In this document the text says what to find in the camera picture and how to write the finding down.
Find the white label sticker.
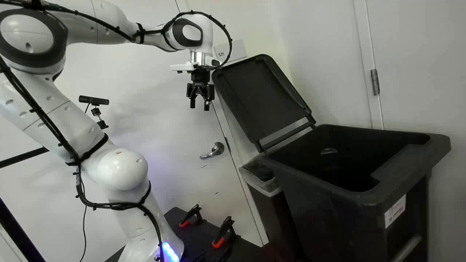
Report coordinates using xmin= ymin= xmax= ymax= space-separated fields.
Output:
xmin=383 ymin=193 xmax=408 ymax=230

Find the black camera on stand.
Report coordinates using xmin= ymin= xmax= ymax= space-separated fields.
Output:
xmin=77 ymin=94 xmax=111 ymax=131

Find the grey metal door hinge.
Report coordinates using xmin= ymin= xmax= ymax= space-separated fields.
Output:
xmin=370 ymin=67 xmax=381 ymax=97

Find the dark grey bin lid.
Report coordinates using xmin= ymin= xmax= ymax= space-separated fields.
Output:
xmin=211 ymin=52 xmax=317 ymax=154

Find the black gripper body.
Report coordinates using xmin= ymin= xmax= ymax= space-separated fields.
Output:
xmin=185 ymin=68 xmax=217 ymax=99

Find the black clamp with orange handle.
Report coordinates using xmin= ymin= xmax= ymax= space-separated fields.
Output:
xmin=177 ymin=202 xmax=204 ymax=230
xmin=211 ymin=215 xmax=239 ymax=250

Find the silver door lever handle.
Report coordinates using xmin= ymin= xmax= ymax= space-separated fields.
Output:
xmin=199 ymin=140 xmax=226 ymax=161

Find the large black plastic bin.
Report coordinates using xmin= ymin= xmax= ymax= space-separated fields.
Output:
xmin=261 ymin=122 xmax=453 ymax=262

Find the black metal frame bar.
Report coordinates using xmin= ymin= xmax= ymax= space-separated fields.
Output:
xmin=0 ymin=145 xmax=49 ymax=170
xmin=0 ymin=198 xmax=48 ymax=262

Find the small dark waste bin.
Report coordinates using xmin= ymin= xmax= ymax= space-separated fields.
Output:
xmin=239 ymin=154 xmax=293 ymax=262

